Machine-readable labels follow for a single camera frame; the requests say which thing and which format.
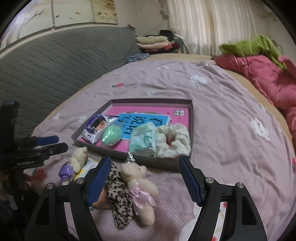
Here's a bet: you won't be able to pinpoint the shallow grey cardboard box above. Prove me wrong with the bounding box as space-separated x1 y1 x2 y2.
72 98 194 172

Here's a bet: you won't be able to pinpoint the cream floral scrunchie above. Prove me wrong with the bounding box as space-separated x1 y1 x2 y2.
154 123 191 159

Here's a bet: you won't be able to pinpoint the blue patterned cloth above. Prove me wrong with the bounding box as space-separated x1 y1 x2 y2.
125 53 149 64

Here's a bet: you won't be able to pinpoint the cream sheer curtains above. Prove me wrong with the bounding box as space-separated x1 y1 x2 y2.
165 0 257 56

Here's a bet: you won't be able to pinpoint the green white tissue pack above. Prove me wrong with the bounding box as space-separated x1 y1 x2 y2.
129 121 157 157

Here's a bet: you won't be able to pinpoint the peach round makeup sponge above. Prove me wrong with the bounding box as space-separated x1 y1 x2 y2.
92 188 111 209

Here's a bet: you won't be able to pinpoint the grey quilted headboard cover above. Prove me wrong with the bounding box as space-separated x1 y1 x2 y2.
1 26 139 138

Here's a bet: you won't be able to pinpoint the yellow white wipes packet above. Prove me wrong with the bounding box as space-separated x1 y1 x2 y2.
74 158 98 180

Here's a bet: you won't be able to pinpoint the teddy bear pink bow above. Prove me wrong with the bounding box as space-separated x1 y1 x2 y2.
120 151 160 227

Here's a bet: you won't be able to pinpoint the leopard print scrunchie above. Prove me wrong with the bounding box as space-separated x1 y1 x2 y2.
105 162 133 230

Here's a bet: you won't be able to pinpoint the green sponge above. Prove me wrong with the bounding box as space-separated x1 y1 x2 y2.
102 124 122 147

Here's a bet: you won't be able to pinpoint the pink quilted comforter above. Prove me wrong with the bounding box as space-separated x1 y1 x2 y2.
215 54 296 140

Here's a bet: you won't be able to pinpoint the painted wall panel art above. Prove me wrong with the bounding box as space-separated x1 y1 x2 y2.
1 0 118 49

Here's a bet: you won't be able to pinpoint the teddy bear purple dress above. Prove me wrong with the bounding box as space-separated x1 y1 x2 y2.
58 146 89 186

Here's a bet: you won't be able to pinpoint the pink and blue book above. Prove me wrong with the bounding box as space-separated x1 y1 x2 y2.
76 103 191 158

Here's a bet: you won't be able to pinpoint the stack of folded clothes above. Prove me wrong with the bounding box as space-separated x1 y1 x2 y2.
135 30 185 55

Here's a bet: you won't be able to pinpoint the green fleece blanket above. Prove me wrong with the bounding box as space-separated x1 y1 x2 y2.
219 35 287 70

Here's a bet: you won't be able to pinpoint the purple white doll packet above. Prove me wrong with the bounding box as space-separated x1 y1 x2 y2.
82 114 118 145

